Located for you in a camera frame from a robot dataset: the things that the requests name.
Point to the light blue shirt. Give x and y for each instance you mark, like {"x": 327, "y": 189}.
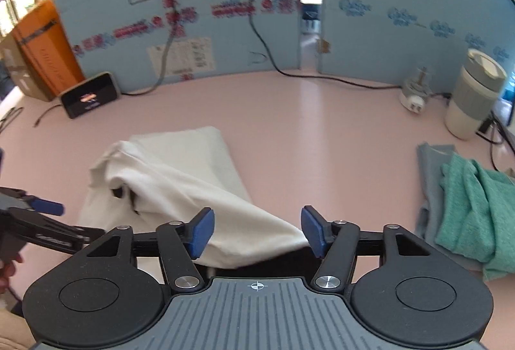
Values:
{"x": 430, "y": 181}

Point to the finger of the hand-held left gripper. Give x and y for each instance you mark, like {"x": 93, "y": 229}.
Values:
{"x": 46, "y": 207}
{"x": 56, "y": 233}

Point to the smartphone in white case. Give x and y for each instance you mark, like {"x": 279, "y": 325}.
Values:
{"x": 90, "y": 94}

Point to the blue box with red print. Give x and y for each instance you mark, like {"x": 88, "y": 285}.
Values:
{"x": 225, "y": 44}

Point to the black charger block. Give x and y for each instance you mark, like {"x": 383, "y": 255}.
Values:
{"x": 485, "y": 128}

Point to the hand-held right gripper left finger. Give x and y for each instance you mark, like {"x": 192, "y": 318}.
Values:
{"x": 201, "y": 233}

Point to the white grey plug-in device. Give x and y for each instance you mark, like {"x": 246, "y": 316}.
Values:
{"x": 414, "y": 98}

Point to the white and black shirt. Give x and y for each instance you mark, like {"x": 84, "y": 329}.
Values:
{"x": 181, "y": 173}

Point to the blue box with blue logos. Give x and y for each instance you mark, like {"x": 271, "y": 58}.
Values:
{"x": 382, "y": 52}

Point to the white mug with grey sleeve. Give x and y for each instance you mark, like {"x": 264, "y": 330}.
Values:
{"x": 470, "y": 104}

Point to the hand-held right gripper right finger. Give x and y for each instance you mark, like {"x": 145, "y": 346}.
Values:
{"x": 314, "y": 231}

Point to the teal green shirt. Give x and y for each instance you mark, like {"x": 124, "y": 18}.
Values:
{"x": 474, "y": 213}

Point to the person's beige coat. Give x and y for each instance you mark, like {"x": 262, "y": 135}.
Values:
{"x": 12, "y": 330}

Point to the orange cardboard box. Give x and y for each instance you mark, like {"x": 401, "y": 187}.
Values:
{"x": 48, "y": 52}

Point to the person's left hand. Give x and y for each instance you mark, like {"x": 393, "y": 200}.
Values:
{"x": 8, "y": 273}

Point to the brown cardboard box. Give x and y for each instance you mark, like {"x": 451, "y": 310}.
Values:
{"x": 16, "y": 72}

